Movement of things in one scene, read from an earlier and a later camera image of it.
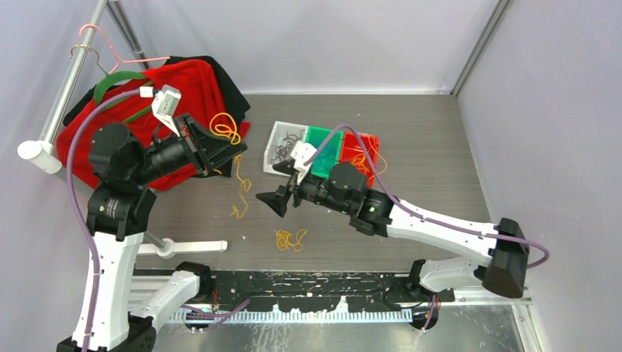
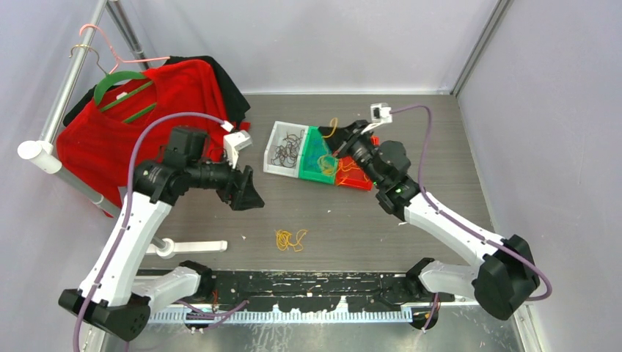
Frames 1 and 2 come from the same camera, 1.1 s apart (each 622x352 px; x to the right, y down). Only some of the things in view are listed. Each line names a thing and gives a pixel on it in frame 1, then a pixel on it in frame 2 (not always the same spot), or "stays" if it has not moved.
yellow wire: x=283 y=238 stays
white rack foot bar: x=172 y=248 stays
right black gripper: x=278 y=199 to x=345 y=138
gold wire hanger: x=87 y=45 stays
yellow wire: x=235 y=140 to x=330 y=125
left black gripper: x=220 y=149 to x=239 y=188
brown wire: x=283 y=152 stays
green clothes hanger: x=114 y=78 stays
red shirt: x=199 y=95 stays
